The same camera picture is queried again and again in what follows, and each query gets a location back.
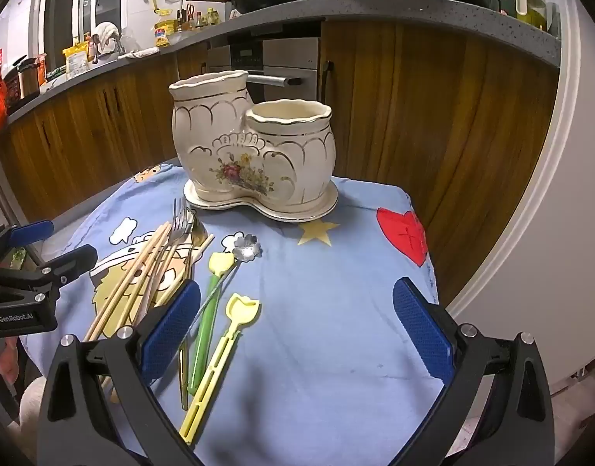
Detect black cabinet handle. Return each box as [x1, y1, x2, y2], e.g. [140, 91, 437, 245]
[321, 59, 334, 104]

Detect white dish rag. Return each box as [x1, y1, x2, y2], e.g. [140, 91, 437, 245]
[117, 47, 161, 60]

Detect white door frame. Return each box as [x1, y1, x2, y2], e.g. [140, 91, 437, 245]
[445, 0, 595, 394]

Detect white hanging cloth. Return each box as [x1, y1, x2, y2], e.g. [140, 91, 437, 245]
[90, 22, 122, 62]

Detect dark storage jar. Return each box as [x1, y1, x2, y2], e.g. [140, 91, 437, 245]
[17, 57, 42, 99]

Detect wooden chopstick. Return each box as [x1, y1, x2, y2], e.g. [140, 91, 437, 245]
[131, 251, 187, 325]
[94, 224, 174, 341]
[154, 234, 216, 308]
[84, 222, 171, 341]
[117, 247, 180, 332]

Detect dark glass door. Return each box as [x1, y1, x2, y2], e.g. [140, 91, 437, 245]
[44, 0, 126, 45]

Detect yellow cooking oil bottle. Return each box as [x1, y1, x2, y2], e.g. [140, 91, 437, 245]
[154, 18, 180, 48]

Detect cream ceramic drip tray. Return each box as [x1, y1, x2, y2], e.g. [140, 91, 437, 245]
[183, 179, 339, 224]

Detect person's left forearm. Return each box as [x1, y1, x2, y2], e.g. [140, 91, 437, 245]
[0, 335, 50, 440]

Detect gold metal fork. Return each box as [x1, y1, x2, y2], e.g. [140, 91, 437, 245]
[142, 198, 190, 316]

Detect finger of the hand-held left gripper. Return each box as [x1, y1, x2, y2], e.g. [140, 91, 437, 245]
[0, 220, 55, 265]
[16, 244, 99, 302]

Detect blue cartoon printed blanket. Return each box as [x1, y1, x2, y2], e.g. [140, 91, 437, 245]
[20, 162, 439, 466]

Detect stainless steel oven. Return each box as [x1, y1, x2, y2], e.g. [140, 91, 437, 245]
[207, 36, 323, 108]

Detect cream floral ceramic cutlery holder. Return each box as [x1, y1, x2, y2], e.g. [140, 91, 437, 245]
[168, 70, 337, 207]

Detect group of condiment bottles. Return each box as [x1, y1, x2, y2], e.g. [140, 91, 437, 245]
[176, 4, 221, 31]

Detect yellow snack packets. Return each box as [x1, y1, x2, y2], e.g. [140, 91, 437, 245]
[61, 41, 92, 79]

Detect gold metal spoon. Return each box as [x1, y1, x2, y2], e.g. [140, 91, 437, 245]
[178, 210, 209, 412]

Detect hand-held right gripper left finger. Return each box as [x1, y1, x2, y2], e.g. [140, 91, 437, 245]
[37, 279, 203, 466]

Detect wooden base cabinet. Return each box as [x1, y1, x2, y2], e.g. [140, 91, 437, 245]
[321, 19, 561, 304]
[0, 51, 211, 226]

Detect grey kitchen countertop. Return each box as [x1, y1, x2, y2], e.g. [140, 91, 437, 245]
[6, 0, 570, 124]

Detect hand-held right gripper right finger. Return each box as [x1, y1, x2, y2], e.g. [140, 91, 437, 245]
[392, 276, 555, 466]

